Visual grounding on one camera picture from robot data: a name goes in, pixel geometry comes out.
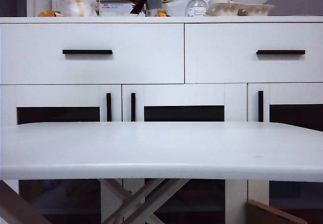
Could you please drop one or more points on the white cabinet drawer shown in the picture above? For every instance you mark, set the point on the white cabinet drawer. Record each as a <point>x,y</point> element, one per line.
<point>227,65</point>
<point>38,65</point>

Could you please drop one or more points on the gray teal flat box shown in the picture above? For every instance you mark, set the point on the gray teal flat box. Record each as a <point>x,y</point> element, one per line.
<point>153,4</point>

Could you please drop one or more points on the white sideboard cabinet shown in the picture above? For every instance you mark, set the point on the white sideboard cabinet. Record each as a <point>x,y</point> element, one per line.
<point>161,20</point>

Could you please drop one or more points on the clear pump sanitiser bottle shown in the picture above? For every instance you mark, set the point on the clear pump sanitiser bottle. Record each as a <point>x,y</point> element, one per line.
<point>195,7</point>

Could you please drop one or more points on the white wall switch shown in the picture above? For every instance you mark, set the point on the white wall switch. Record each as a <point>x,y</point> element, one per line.
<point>56,4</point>

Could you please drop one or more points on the white paper container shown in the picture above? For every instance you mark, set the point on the white paper container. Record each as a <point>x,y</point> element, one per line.
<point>219,0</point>

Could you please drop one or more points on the light brown cardboard board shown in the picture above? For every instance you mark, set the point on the light brown cardboard board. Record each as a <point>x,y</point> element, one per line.
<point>265,214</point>

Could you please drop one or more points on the dark brown wooden board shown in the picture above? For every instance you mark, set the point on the dark brown wooden board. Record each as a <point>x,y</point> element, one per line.
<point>12,203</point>

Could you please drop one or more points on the white printed cardboard box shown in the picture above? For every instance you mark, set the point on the white printed cardboard box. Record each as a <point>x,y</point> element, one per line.
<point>113,9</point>

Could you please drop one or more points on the brown white crossed table leg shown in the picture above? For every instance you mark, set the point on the brown white crossed table leg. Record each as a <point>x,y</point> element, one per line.
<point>156,193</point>

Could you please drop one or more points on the white glass-panel cabinet door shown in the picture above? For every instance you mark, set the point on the white glass-panel cabinet door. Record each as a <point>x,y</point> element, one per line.
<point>58,95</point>
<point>290,92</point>
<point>184,94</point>

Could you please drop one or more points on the orange box with black triangles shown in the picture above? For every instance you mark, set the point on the orange box with black triangles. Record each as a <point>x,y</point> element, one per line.
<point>161,14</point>

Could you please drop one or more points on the black flat strip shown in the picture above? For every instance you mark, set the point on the black flat strip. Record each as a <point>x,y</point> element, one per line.
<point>140,4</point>

